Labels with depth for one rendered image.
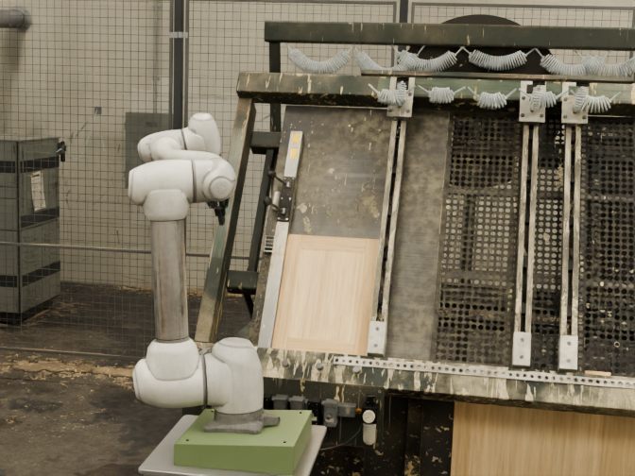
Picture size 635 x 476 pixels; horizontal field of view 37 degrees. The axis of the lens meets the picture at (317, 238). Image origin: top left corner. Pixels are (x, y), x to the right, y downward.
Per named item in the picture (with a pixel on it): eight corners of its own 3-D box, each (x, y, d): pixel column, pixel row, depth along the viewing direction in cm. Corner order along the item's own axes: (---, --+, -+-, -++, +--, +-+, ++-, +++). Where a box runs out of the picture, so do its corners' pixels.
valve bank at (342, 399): (241, 450, 346) (242, 386, 343) (250, 436, 360) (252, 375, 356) (377, 463, 337) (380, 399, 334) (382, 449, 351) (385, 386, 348)
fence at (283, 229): (259, 349, 365) (257, 347, 362) (292, 135, 402) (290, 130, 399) (271, 351, 364) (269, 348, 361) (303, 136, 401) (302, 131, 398)
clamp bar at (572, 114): (552, 373, 346) (558, 353, 324) (559, 95, 392) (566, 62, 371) (580, 375, 344) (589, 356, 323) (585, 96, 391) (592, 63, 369)
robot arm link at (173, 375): (207, 412, 289) (134, 417, 285) (204, 398, 305) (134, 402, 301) (197, 159, 280) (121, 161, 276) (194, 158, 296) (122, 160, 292)
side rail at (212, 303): (200, 349, 375) (193, 341, 365) (243, 110, 418) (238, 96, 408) (214, 350, 374) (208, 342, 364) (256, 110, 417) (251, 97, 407)
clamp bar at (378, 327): (363, 357, 358) (356, 337, 336) (392, 90, 404) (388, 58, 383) (389, 360, 356) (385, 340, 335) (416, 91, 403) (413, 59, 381)
